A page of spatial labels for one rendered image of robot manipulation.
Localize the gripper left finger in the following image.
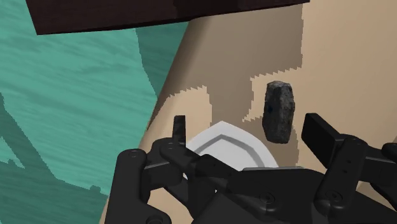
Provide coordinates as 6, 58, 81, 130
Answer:
104, 115, 240, 224

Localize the beige table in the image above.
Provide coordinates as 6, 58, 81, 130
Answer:
98, 0, 397, 224

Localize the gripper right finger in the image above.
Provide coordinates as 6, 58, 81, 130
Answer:
300, 113, 397, 216

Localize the white plate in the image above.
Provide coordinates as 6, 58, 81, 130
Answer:
185, 120, 280, 181

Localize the dark grey rough stone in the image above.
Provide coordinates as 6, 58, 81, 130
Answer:
261, 81, 296, 144

